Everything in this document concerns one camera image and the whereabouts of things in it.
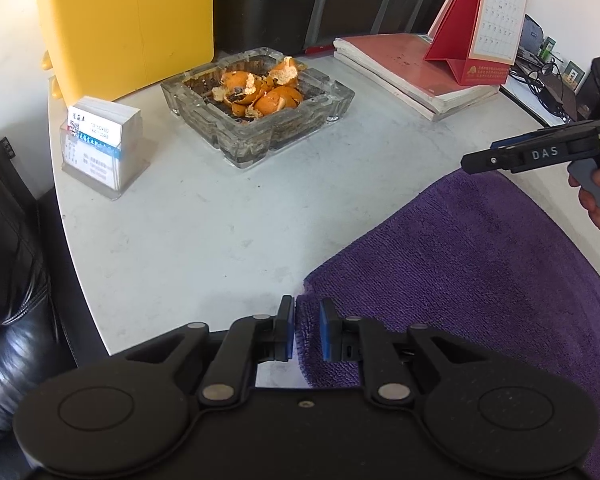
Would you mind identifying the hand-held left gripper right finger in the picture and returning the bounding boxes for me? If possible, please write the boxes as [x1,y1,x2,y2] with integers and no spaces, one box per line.
[319,298,481,406]

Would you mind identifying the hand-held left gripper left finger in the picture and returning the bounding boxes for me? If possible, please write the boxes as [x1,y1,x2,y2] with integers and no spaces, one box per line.
[125,295,297,408]

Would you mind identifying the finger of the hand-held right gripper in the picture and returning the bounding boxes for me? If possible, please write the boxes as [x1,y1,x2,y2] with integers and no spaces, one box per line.
[461,132,528,176]

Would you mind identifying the purple towel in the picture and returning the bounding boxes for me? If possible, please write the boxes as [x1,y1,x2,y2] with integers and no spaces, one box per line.
[295,169,600,390]

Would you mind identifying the green tea box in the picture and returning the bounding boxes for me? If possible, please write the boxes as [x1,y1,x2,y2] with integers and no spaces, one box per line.
[562,60,586,88]

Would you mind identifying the blue bag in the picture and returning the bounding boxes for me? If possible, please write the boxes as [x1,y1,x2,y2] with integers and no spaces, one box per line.
[520,14,546,53]

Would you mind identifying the red notebook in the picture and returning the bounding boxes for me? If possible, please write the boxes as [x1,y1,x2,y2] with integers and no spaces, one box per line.
[333,33,501,122]

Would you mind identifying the red desk calendar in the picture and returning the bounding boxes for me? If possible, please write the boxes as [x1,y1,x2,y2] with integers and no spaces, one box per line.
[424,0,533,86]

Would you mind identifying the glass ashtray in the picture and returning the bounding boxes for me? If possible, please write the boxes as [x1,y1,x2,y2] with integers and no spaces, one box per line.
[160,46,356,170]

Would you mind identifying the orange peels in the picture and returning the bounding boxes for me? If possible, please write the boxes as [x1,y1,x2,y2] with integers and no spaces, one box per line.
[211,56,308,120]

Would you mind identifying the clear business card holder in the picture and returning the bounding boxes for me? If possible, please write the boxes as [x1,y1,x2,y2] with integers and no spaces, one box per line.
[60,96,151,202]

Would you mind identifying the black leather chair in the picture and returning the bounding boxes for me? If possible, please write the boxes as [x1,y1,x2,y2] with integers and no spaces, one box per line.
[0,132,108,480]

